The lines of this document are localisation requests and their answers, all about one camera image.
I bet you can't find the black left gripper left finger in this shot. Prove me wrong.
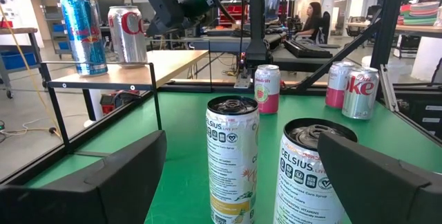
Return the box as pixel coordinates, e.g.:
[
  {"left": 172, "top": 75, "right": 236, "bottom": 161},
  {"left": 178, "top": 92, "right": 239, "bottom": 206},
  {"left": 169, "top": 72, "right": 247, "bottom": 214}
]
[{"left": 0, "top": 129, "right": 168, "bottom": 224}]

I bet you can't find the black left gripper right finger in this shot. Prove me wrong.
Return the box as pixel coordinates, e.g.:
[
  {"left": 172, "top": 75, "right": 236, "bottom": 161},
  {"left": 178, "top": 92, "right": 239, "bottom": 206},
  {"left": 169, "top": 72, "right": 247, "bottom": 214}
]
[{"left": 316, "top": 132, "right": 442, "bottom": 224}]

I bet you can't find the silver Diet Coke can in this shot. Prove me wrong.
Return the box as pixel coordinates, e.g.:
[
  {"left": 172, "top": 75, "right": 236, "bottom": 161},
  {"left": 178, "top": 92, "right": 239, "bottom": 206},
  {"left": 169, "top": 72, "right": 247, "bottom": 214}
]
[
  {"left": 341, "top": 66, "right": 380, "bottom": 120},
  {"left": 107, "top": 5, "right": 148, "bottom": 68}
]

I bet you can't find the white Celsius can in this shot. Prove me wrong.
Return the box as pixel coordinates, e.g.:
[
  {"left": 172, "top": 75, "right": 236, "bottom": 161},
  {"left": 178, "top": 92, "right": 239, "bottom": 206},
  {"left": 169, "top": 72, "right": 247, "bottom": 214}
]
[
  {"left": 205, "top": 95, "right": 260, "bottom": 224},
  {"left": 272, "top": 118, "right": 359, "bottom": 224}
]

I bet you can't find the pink white Spindrift can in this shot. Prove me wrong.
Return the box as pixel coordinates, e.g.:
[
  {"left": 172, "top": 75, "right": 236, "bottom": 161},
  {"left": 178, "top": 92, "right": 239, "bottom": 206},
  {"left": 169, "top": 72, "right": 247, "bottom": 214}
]
[
  {"left": 253, "top": 64, "right": 282, "bottom": 115},
  {"left": 325, "top": 61, "right": 356, "bottom": 109}
]

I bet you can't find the blue silver Red Bull can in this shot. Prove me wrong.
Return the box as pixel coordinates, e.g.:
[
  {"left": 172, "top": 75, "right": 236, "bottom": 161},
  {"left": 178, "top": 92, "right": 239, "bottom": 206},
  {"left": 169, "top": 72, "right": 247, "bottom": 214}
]
[{"left": 59, "top": 0, "right": 109, "bottom": 77}]

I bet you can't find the gray desk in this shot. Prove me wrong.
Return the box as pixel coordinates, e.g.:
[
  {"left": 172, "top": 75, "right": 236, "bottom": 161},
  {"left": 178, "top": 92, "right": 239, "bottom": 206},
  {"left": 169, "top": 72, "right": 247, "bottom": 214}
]
[
  {"left": 191, "top": 32, "right": 288, "bottom": 54},
  {"left": 271, "top": 46, "right": 346, "bottom": 73}
]

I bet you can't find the red black tool box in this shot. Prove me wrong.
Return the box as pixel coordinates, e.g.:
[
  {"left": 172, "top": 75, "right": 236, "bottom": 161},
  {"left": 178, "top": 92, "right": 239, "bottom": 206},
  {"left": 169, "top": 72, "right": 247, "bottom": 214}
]
[{"left": 99, "top": 90, "right": 142, "bottom": 115}]

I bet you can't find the green table mat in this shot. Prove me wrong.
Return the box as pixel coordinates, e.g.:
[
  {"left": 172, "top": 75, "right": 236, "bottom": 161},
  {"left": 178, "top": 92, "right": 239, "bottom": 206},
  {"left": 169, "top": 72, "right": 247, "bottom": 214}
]
[{"left": 23, "top": 91, "right": 442, "bottom": 224}]

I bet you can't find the black keyboard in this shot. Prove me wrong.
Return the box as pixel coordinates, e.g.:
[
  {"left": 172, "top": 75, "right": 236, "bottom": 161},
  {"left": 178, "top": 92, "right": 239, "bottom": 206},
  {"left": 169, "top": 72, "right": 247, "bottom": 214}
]
[{"left": 283, "top": 39, "right": 334, "bottom": 59}]

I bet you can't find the blue storage bin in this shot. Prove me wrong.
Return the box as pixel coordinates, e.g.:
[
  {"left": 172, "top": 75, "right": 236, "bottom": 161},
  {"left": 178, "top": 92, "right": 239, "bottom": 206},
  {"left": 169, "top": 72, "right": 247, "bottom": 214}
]
[{"left": 0, "top": 49, "right": 37, "bottom": 71}]

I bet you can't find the stack of colourful discs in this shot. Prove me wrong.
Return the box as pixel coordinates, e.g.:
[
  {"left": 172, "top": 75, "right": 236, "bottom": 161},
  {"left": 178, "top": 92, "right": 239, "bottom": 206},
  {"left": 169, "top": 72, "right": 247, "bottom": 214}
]
[{"left": 396, "top": 1, "right": 441, "bottom": 27}]

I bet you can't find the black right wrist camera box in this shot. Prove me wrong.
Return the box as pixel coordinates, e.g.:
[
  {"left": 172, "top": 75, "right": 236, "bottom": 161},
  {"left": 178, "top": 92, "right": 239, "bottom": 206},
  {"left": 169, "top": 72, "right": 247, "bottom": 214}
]
[{"left": 146, "top": 0, "right": 189, "bottom": 37}]

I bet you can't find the wooden shelf with black frame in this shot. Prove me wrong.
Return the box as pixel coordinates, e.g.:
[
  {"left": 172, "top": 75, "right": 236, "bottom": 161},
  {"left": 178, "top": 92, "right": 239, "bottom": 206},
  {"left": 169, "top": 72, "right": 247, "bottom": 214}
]
[{"left": 38, "top": 39, "right": 212, "bottom": 154}]

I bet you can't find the thin yellow cord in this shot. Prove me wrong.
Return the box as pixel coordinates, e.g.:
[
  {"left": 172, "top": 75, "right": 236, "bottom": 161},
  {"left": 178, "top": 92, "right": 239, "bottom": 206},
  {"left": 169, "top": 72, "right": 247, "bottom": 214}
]
[{"left": 0, "top": 4, "right": 63, "bottom": 138}]

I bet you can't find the black metal table frame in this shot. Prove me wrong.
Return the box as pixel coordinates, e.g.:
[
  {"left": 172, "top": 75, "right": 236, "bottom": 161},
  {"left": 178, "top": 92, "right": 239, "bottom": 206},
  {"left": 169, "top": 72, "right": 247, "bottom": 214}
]
[{"left": 0, "top": 0, "right": 442, "bottom": 187}]

